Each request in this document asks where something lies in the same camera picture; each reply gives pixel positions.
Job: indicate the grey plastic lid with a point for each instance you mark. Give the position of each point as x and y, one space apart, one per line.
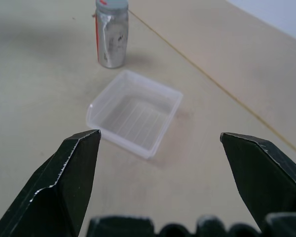
111 3

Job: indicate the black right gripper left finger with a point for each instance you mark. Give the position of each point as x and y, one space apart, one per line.
61 187

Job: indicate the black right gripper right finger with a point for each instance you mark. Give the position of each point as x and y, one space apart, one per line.
264 177

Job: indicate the clear square plastic container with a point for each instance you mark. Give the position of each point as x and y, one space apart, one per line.
135 114

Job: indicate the silver jar with grey lid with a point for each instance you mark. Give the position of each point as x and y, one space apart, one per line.
111 38

